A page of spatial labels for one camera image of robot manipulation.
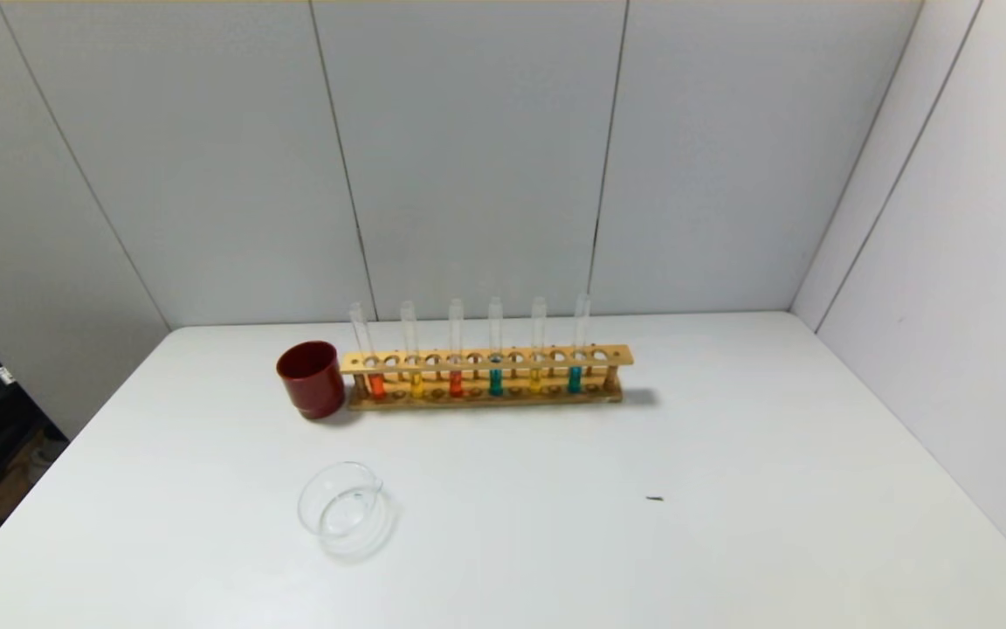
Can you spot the test tube with yellow pigment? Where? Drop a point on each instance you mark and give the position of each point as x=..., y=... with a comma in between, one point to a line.
x=416, y=384
x=536, y=381

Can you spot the test tube with orange-red pigment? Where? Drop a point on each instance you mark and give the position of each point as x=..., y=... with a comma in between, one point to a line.
x=375, y=384

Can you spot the wooden test tube rack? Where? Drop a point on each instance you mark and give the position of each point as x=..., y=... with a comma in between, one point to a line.
x=485, y=359

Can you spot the test tube with teal pigment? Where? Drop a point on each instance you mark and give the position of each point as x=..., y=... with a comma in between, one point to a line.
x=495, y=383
x=575, y=379

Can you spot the test tube with red pigment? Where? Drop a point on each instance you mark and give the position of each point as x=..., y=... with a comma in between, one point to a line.
x=456, y=384

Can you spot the dark red cup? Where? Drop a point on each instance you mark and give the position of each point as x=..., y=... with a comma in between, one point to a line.
x=311, y=380

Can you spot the clear glass beaker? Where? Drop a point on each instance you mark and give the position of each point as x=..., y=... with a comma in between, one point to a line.
x=341, y=515

